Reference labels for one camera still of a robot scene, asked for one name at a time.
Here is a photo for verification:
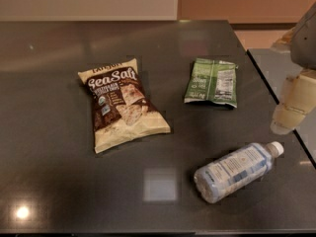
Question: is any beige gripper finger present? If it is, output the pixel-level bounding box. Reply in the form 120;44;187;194
271;68;316;135
271;29;294;52

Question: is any green snack bag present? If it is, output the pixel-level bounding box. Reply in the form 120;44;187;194
184;58;238;108

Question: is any brown sea salt chip bag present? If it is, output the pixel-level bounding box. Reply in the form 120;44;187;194
78;58;171;153

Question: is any grey side table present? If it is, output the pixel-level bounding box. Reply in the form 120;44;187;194
247;48;316;168

